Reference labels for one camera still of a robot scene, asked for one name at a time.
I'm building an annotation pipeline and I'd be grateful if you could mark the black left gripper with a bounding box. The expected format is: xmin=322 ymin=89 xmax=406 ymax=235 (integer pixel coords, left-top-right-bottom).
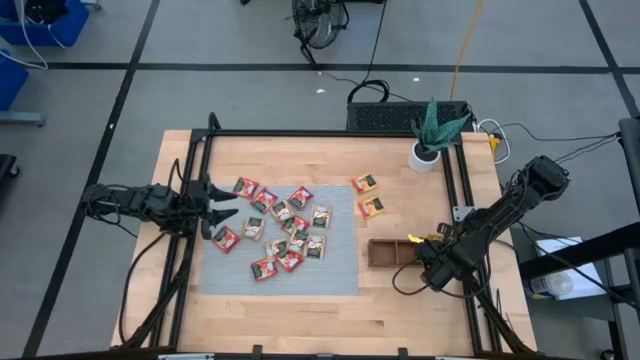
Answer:
xmin=182 ymin=174 xmax=240 ymax=241

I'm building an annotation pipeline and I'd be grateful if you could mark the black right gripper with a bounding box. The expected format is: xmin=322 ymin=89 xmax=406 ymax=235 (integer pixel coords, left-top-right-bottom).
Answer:
xmin=417 ymin=224 xmax=481 ymax=294

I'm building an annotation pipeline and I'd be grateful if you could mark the red tea packet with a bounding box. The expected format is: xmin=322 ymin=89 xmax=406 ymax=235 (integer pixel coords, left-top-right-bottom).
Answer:
xmin=250 ymin=257 xmax=279 ymax=282
xmin=276 ymin=248 xmax=305 ymax=273
xmin=232 ymin=176 xmax=260 ymax=200
xmin=280 ymin=214 xmax=310 ymax=235
xmin=211 ymin=225 xmax=242 ymax=254
xmin=250 ymin=187 xmax=279 ymax=215
xmin=287 ymin=185 xmax=315 ymax=211

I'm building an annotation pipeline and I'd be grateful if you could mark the wooden compartment organizer box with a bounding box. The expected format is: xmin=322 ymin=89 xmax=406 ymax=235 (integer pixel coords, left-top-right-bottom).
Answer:
xmin=367 ymin=238 xmax=426 ymax=268

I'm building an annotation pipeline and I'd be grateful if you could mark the grey woven placemat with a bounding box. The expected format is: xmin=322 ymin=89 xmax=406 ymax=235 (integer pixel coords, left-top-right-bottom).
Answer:
xmin=198 ymin=185 xmax=360 ymax=296

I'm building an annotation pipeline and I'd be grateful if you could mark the tan tea packet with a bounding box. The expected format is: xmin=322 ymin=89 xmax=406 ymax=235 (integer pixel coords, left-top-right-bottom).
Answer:
xmin=264 ymin=238 xmax=287 ymax=260
xmin=303 ymin=234 xmax=328 ymax=260
xmin=242 ymin=216 xmax=266 ymax=240
xmin=309 ymin=203 xmax=333 ymax=229
xmin=269 ymin=199 xmax=295 ymax=223
xmin=287 ymin=229 xmax=310 ymax=255

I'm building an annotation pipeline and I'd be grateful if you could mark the snake plant in white pot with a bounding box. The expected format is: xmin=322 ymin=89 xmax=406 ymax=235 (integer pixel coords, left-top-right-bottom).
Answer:
xmin=407 ymin=97 xmax=472 ymax=174

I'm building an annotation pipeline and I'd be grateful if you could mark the black perforated computer case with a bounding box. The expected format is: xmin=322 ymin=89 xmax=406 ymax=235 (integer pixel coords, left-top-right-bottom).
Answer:
xmin=346 ymin=101 xmax=475 ymax=134

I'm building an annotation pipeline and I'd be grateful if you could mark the white box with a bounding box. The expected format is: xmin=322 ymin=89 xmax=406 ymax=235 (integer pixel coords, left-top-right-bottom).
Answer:
xmin=523 ymin=236 xmax=607 ymax=301

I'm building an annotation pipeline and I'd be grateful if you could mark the black stand beam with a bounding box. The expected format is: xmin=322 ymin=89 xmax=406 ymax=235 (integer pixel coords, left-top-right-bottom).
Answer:
xmin=518 ymin=222 xmax=640 ymax=281

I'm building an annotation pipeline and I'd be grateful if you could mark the black floor fan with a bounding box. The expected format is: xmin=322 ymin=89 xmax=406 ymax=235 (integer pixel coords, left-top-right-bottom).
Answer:
xmin=291 ymin=0 xmax=351 ymax=70

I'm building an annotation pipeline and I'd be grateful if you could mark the grey cart base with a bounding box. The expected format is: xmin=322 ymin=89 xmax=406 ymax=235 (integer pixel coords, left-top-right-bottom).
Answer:
xmin=0 ymin=110 xmax=47 ymax=127

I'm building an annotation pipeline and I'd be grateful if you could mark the black caster base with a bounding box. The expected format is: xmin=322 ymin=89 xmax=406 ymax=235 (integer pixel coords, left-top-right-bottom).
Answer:
xmin=0 ymin=153 xmax=21 ymax=201

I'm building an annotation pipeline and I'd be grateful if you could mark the blue plastic bin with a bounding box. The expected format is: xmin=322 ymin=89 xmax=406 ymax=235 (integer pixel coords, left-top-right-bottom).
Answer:
xmin=0 ymin=49 xmax=30 ymax=112
xmin=0 ymin=0 xmax=91 ymax=48

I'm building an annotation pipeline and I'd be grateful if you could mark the white power cable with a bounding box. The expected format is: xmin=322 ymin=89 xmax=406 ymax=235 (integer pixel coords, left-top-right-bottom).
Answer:
xmin=474 ymin=118 xmax=512 ymax=166

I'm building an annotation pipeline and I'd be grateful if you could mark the black aluminium table frame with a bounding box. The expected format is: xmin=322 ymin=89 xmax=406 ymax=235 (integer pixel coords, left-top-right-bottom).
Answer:
xmin=112 ymin=112 xmax=539 ymax=360

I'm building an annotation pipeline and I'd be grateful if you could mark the yellow cable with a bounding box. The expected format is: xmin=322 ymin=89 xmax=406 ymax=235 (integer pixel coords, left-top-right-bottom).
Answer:
xmin=448 ymin=0 xmax=485 ymax=101

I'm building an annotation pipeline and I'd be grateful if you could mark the black floor cable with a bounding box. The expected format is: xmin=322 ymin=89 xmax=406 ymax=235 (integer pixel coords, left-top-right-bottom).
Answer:
xmin=346 ymin=0 xmax=396 ymax=105

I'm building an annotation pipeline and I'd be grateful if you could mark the black stand post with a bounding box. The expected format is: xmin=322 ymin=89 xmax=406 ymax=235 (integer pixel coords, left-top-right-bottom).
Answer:
xmin=607 ymin=117 xmax=640 ymax=360

